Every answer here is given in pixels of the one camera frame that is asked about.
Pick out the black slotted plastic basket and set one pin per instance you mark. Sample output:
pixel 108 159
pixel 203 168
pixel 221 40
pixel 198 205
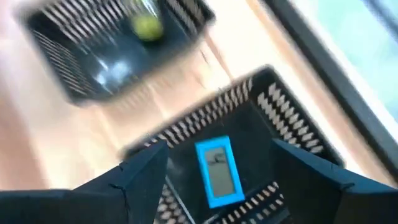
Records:
pixel 248 124
pixel 109 53

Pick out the black aluminium table frame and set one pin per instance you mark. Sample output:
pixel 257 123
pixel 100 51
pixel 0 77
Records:
pixel 326 71

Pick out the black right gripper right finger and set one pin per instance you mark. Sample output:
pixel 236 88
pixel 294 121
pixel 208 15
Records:
pixel 326 202

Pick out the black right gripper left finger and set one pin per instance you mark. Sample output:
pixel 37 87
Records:
pixel 93 202

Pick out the light blue box grey face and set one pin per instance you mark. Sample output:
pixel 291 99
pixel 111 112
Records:
pixel 219 171

